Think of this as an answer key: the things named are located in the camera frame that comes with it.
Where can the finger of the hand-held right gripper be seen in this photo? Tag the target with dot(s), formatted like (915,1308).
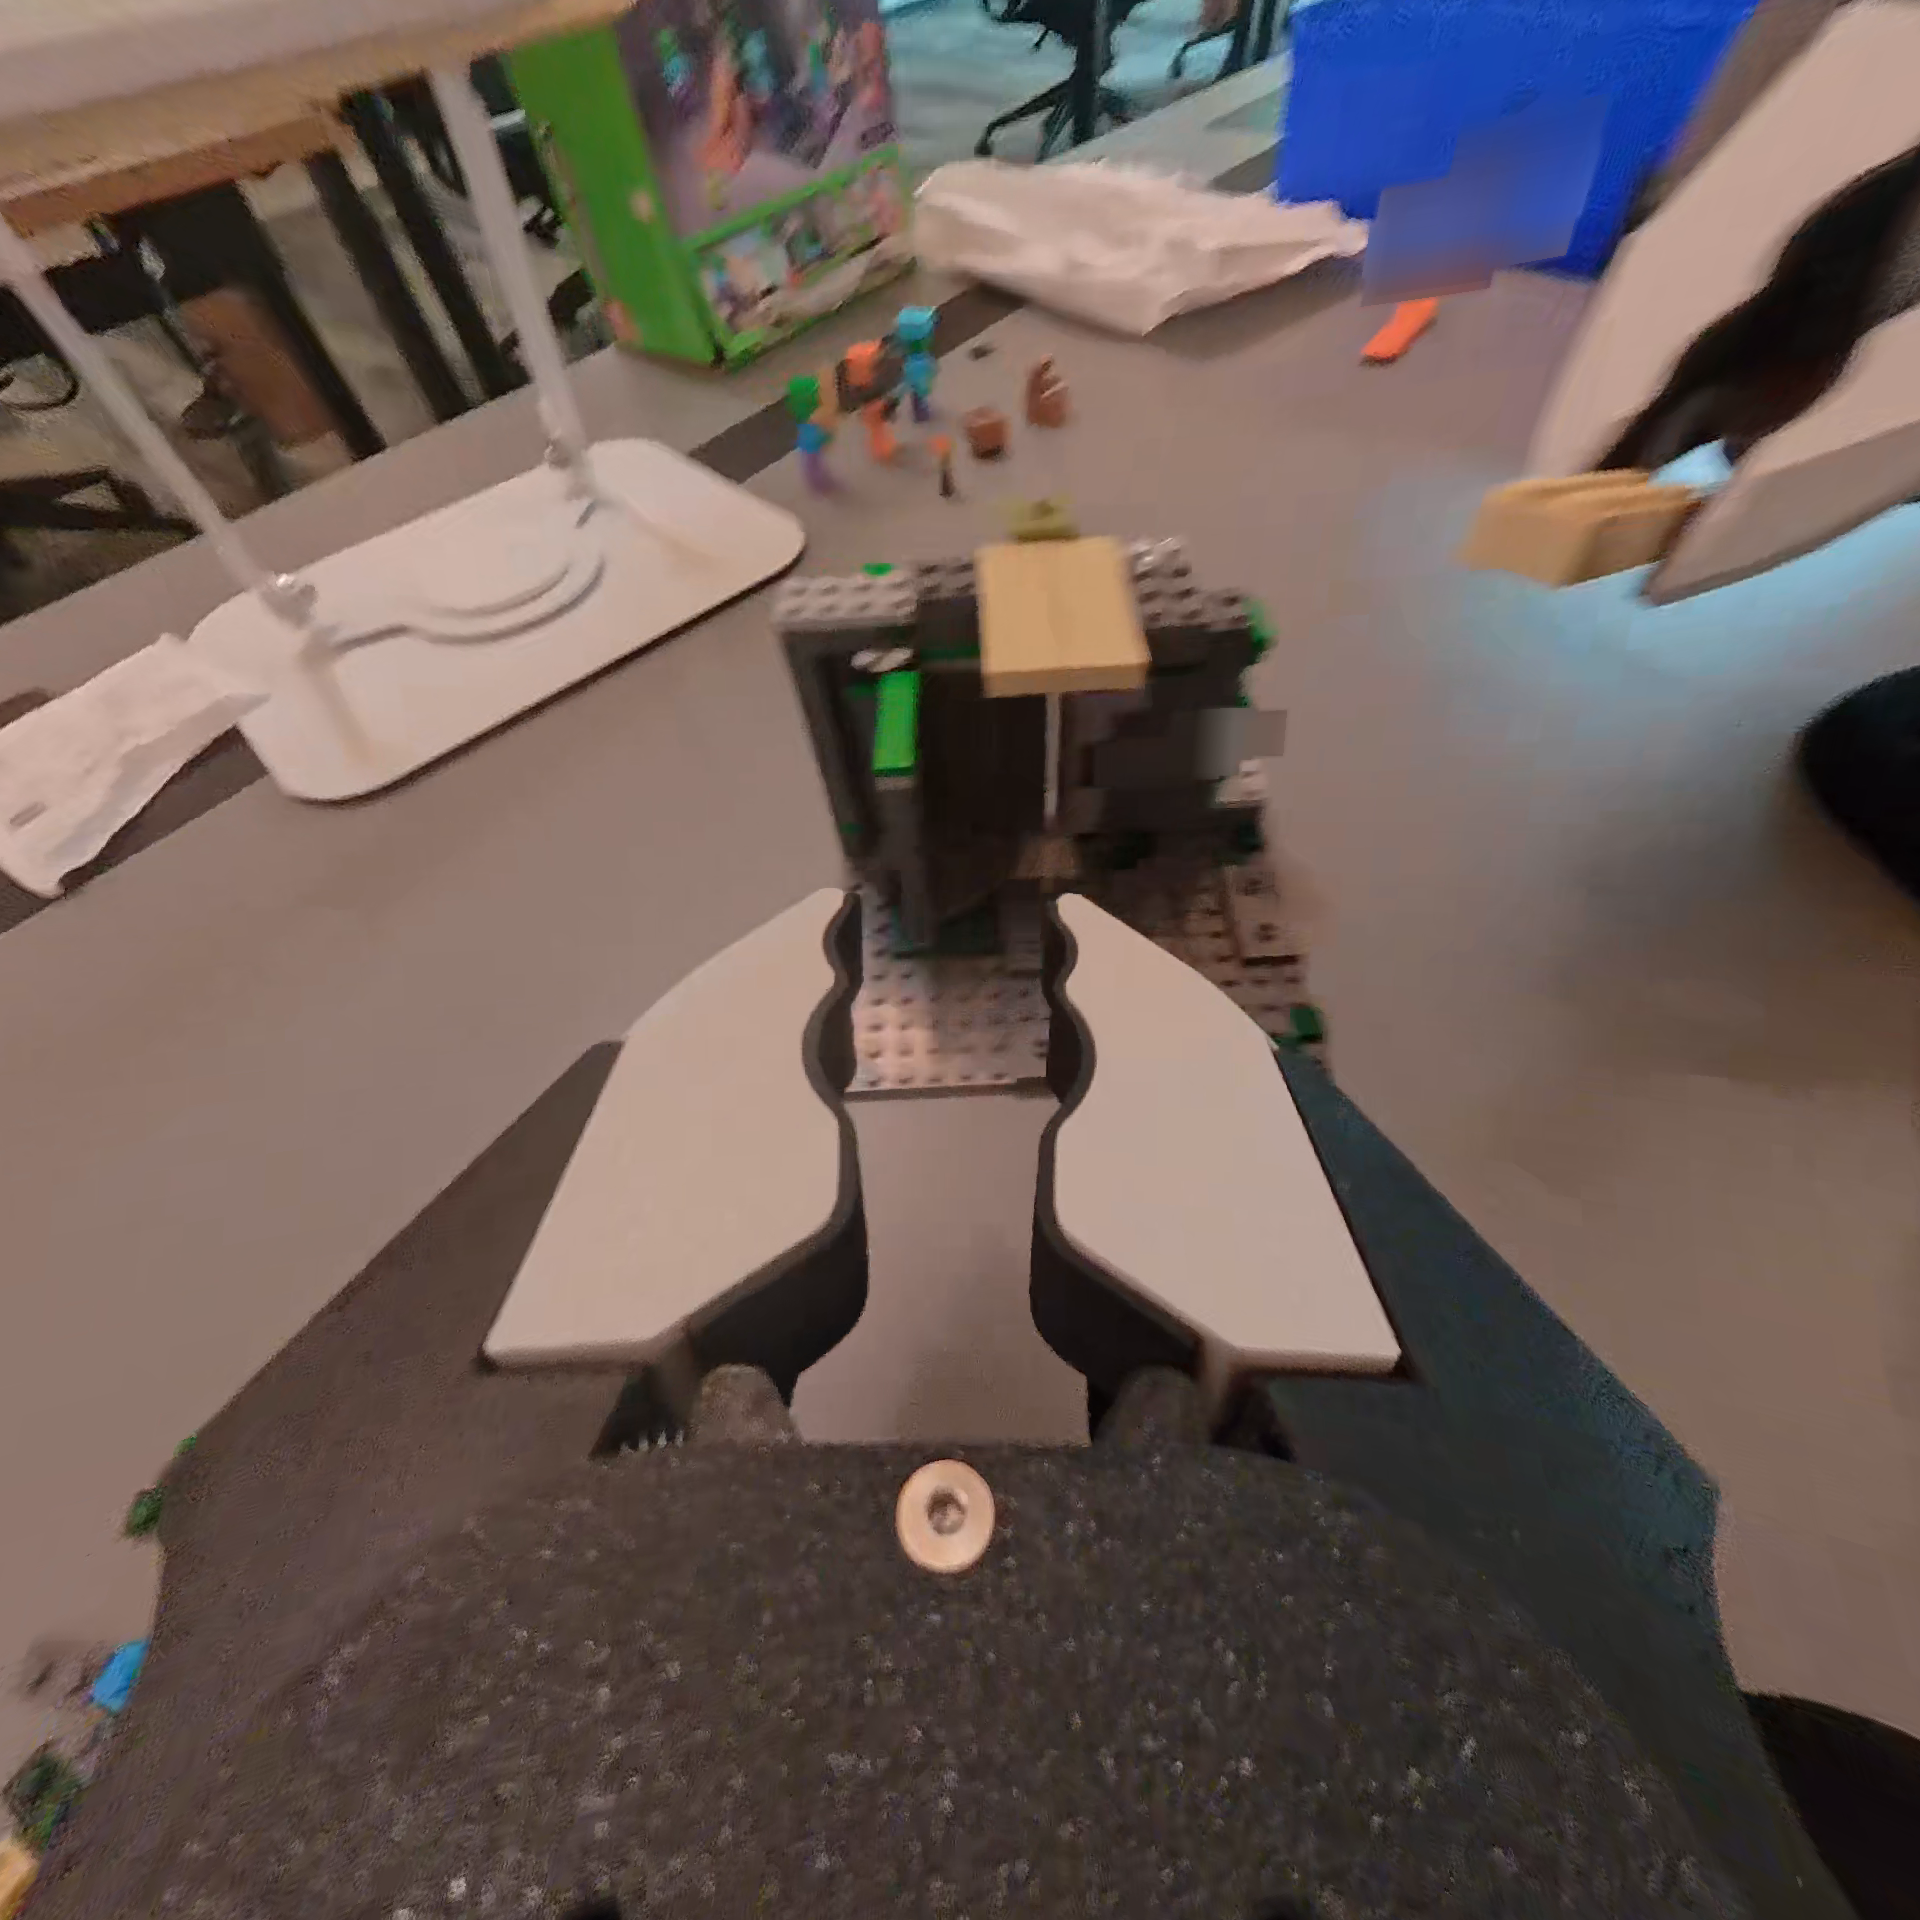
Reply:
(1652,270)
(1815,495)

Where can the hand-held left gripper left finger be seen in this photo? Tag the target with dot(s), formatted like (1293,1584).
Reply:
(676,1186)

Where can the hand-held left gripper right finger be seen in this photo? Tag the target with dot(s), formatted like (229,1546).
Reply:
(1214,1200)

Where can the long tan toy brick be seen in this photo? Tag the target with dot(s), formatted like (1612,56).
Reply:
(1560,525)

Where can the grey green toy brick model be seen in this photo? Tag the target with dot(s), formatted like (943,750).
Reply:
(1051,630)

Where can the grey desk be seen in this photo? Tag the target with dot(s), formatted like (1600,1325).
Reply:
(376,1050)

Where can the wooden background desk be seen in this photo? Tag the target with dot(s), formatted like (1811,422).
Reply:
(349,300)

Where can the orange brick separator tool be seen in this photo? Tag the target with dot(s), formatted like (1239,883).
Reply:
(1403,331)

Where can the black rounded object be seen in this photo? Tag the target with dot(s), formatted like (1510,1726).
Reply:
(1875,797)

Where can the blue plastic bin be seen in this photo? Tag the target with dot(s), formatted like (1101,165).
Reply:
(1350,77)

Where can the crumpled white paper bag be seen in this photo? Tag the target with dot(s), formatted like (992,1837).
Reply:
(1126,242)

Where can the white book stand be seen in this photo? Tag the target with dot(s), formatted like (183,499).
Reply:
(524,599)

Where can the black office chair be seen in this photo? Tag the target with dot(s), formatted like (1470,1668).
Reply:
(1084,60)

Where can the brown stepped toy piece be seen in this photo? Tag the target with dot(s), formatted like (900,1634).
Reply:
(1047,395)

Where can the brown toy block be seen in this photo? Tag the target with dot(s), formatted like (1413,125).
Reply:
(989,432)

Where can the small white paper leaflet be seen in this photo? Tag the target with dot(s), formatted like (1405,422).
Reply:
(105,765)

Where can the small toy torch piece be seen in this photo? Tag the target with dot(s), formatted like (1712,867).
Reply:
(947,469)

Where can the cyan toy figure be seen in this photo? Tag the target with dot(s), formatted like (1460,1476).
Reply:
(915,359)

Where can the small blue loose brick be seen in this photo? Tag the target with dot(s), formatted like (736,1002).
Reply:
(119,1676)

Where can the green purple toy figure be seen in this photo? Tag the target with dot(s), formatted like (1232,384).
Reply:
(819,436)

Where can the orange toy figure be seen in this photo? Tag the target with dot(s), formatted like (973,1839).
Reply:
(870,399)

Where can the green toy set box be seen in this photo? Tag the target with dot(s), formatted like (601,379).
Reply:
(600,181)

